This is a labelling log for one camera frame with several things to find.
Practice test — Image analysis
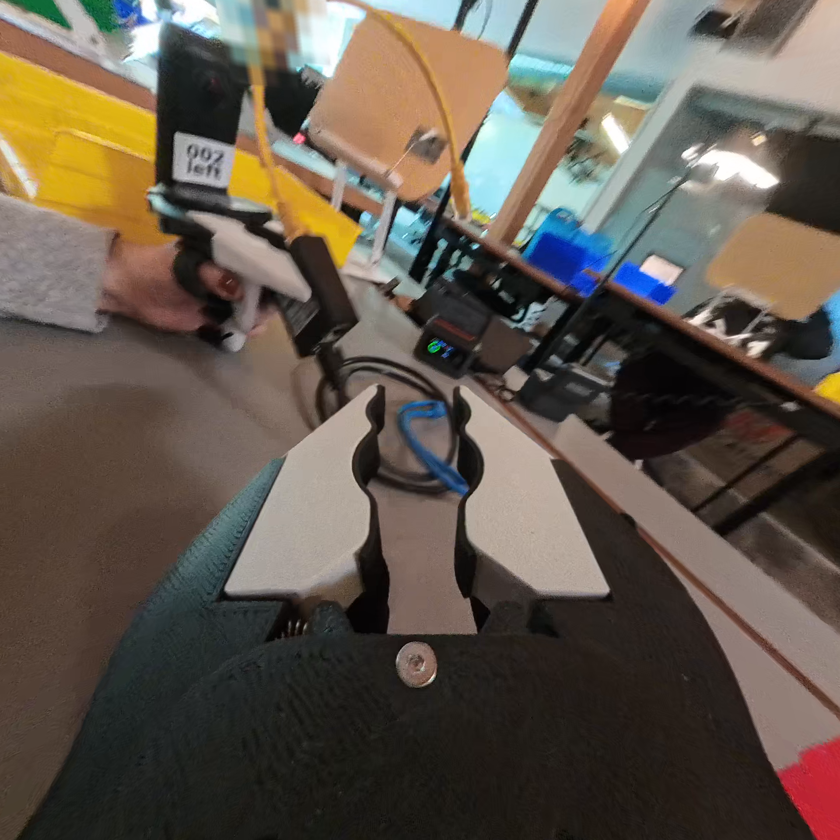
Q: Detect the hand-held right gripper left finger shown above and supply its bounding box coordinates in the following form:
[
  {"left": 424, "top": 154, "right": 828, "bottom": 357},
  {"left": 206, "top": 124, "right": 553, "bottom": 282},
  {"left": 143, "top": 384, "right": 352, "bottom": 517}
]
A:
[{"left": 223, "top": 384, "right": 392, "bottom": 631}]

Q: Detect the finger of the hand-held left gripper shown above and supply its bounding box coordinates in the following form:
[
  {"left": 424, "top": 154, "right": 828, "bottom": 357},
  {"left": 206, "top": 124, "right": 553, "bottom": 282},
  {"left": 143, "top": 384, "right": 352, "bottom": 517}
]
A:
[{"left": 187, "top": 211, "right": 314, "bottom": 304}]

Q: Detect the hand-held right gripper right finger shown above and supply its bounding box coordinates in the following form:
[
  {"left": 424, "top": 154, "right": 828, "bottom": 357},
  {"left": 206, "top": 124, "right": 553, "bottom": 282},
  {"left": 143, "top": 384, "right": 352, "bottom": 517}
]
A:
[{"left": 451, "top": 385, "right": 613, "bottom": 634}]

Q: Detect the yellow ethernet cable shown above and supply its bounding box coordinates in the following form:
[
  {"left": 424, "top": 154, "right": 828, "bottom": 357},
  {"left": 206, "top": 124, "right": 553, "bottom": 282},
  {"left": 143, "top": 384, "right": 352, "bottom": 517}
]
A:
[{"left": 248, "top": 0, "right": 472, "bottom": 242}]

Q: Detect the black ethernet adapter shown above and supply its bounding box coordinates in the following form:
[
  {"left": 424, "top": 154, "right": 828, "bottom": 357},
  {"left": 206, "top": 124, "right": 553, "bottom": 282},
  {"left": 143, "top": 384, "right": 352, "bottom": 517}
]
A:
[{"left": 283, "top": 234, "right": 360, "bottom": 360}]

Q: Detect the blue ethernet cable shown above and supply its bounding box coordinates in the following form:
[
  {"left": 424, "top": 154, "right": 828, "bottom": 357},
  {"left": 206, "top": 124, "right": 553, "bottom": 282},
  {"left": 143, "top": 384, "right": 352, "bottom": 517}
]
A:
[{"left": 395, "top": 399, "right": 471, "bottom": 496}]

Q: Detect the black ethernet cable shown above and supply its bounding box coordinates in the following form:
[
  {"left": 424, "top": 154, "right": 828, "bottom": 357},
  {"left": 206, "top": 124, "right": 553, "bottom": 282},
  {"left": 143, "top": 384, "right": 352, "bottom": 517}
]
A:
[{"left": 314, "top": 344, "right": 463, "bottom": 496}]

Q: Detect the red plastic bin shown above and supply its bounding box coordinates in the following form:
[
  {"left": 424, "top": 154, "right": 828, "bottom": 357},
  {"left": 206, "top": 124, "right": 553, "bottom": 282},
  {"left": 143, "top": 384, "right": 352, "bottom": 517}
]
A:
[{"left": 777, "top": 738, "right": 840, "bottom": 840}]

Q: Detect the person's left forearm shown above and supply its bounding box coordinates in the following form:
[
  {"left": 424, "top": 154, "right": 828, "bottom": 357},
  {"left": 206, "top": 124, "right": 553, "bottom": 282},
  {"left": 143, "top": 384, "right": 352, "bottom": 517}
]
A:
[{"left": 0, "top": 193, "right": 119, "bottom": 333}]

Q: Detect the person's left hand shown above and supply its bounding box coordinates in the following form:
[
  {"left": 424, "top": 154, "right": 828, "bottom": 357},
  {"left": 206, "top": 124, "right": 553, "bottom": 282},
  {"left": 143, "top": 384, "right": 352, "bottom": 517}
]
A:
[{"left": 98, "top": 241, "right": 271, "bottom": 337}]

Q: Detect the yellow plastic bin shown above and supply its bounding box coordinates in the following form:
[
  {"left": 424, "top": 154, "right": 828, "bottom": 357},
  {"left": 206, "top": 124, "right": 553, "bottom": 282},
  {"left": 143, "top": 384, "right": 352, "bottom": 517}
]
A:
[{"left": 0, "top": 52, "right": 362, "bottom": 263}]

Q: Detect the small black charger box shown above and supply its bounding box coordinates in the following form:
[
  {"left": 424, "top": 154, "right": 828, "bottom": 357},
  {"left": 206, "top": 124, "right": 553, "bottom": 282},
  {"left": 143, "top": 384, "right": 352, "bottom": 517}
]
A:
[{"left": 518, "top": 364, "right": 611, "bottom": 421}]

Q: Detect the black battery charger case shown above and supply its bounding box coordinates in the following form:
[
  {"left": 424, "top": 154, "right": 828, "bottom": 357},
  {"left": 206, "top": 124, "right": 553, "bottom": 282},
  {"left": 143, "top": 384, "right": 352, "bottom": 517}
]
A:
[{"left": 413, "top": 292, "right": 500, "bottom": 379}]

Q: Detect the tan board on stand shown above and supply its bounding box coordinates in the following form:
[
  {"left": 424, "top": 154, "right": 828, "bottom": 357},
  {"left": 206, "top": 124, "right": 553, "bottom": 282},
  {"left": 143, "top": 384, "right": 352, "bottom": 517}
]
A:
[{"left": 307, "top": 12, "right": 511, "bottom": 266}]

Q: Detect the blue plastic bin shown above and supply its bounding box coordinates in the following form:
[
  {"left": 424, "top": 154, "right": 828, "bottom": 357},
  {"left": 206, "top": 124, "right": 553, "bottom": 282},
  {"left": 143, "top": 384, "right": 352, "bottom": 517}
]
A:
[
  {"left": 617, "top": 262, "right": 677, "bottom": 304},
  {"left": 525, "top": 210, "right": 614, "bottom": 290}
]

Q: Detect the black white jacket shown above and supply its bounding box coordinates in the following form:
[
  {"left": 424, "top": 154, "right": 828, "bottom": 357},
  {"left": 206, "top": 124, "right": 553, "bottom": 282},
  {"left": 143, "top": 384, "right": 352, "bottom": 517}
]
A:
[{"left": 682, "top": 289, "right": 834, "bottom": 362}]

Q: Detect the brown top black frame desk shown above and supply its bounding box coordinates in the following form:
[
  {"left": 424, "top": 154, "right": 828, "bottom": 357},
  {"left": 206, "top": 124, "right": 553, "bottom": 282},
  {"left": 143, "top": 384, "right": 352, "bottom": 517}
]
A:
[{"left": 446, "top": 217, "right": 840, "bottom": 539}]

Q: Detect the wooden post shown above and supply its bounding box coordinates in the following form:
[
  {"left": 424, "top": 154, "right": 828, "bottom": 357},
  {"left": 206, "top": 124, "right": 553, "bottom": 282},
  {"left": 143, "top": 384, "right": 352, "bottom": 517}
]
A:
[{"left": 489, "top": 0, "right": 651, "bottom": 244}]

